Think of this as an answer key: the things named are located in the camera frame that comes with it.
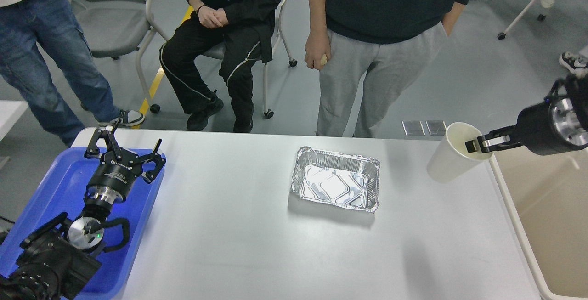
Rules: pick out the blue plastic tray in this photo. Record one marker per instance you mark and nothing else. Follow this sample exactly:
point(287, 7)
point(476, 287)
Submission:
point(62, 190)

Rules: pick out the person in white trousers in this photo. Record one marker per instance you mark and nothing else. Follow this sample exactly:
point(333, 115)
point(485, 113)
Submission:
point(576, 64)

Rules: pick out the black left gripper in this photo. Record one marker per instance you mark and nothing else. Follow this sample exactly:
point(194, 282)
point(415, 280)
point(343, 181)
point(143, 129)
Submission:
point(116, 177)

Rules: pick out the metal floor socket plate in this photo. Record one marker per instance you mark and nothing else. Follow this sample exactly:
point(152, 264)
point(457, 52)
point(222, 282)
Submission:
point(436, 127)

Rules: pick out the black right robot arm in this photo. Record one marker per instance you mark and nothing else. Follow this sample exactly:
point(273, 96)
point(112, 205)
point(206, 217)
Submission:
point(574, 88)

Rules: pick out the standing person's hand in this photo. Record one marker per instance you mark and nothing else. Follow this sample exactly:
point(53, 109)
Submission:
point(317, 49)

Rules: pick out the person in blue jeans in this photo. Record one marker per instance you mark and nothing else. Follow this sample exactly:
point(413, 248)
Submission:
point(27, 25)

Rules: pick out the standing person dark hoodie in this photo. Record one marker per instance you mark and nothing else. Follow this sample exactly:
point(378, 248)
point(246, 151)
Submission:
point(381, 45)

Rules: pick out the white side table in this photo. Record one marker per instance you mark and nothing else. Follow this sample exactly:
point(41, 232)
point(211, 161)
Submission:
point(10, 112)

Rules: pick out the aluminium foil tray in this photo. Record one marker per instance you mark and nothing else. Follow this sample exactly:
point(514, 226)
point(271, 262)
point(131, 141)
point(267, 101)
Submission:
point(342, 180)

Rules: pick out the seated person in black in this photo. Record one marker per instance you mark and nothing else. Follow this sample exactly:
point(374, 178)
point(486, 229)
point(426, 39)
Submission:
point(244, 27)

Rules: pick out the white paper cup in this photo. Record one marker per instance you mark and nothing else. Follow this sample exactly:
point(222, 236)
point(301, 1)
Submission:
point(451, 158)

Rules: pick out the grey office chair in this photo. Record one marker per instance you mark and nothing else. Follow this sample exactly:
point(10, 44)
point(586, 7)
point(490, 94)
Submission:
point(114, 28)

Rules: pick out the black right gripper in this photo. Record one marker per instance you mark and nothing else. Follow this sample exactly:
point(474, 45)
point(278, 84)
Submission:
point(548, 128)

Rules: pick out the beige plastic bin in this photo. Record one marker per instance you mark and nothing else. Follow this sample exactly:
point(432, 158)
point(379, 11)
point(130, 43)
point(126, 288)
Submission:
point(547, 199)

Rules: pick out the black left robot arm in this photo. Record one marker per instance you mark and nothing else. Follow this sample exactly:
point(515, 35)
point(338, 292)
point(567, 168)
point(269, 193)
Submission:
point(78, 236)

